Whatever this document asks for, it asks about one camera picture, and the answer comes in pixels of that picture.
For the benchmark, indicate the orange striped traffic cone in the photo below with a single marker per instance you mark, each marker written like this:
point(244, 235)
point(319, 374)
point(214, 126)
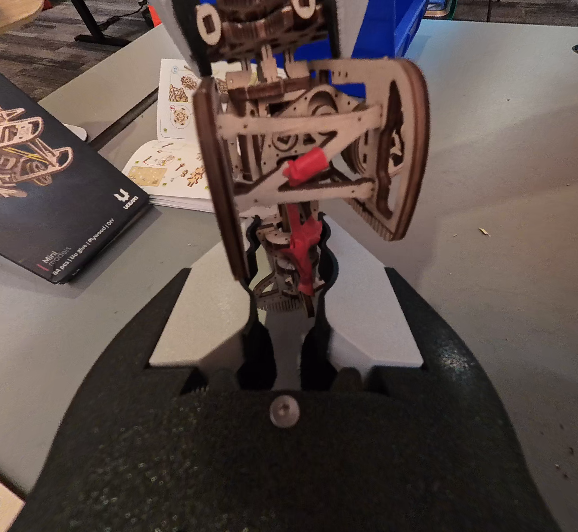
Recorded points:
point(155, 15)

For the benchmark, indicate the wooden biplane model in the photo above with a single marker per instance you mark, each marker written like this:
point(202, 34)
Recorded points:
point(293, 123)

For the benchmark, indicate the black desk leg frame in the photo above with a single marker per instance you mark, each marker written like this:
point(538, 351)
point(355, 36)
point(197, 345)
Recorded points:
point(86, 13)

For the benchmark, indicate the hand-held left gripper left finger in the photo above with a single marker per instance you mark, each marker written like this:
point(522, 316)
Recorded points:
point(194, 324)

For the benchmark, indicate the instruction booklet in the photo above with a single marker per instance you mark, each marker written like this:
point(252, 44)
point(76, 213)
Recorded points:
point(149, 171)

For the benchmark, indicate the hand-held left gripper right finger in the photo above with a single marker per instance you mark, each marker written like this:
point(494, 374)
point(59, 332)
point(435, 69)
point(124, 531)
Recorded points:
point(375, 315)

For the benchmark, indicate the black model kit box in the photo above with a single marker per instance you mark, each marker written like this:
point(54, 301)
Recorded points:
point(67, 180)

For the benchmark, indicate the blue plastic bin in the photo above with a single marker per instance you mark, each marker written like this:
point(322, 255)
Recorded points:
point(406, 8)

